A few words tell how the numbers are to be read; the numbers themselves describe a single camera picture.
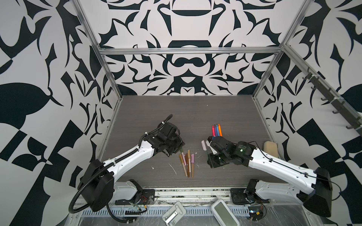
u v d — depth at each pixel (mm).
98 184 404
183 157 872
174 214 683
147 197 740
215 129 991
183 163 852
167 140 625
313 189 402
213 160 657
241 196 742
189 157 872
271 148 896
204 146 769
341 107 551
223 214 661
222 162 627
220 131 989
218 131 988
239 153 523
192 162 851
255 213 711
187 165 838
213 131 991
